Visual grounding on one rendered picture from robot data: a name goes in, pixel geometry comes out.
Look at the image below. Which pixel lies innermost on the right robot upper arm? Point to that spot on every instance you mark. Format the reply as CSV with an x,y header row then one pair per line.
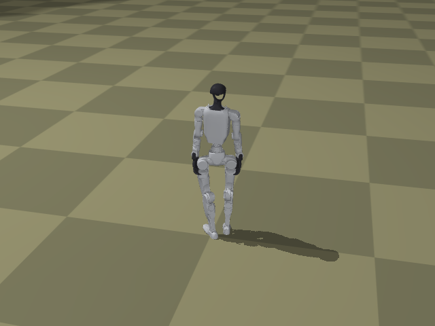
x,y
234,116

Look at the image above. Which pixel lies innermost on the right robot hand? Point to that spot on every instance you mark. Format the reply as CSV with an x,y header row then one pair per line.
x,y
238,168

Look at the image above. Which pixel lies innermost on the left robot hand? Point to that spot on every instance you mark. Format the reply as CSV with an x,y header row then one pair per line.
x,y
194,164

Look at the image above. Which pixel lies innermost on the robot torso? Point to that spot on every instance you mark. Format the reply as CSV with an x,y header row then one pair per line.
x,y
216,129

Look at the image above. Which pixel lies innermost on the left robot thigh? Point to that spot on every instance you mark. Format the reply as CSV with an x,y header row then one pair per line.
x,y
203,179

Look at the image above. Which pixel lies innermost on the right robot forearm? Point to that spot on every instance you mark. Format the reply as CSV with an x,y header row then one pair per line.
x,y
238,146

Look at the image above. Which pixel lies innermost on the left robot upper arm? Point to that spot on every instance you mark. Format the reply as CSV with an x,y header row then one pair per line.
x,y
198,121

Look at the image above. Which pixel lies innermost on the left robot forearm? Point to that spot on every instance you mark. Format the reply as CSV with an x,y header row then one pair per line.
x,y
196,145

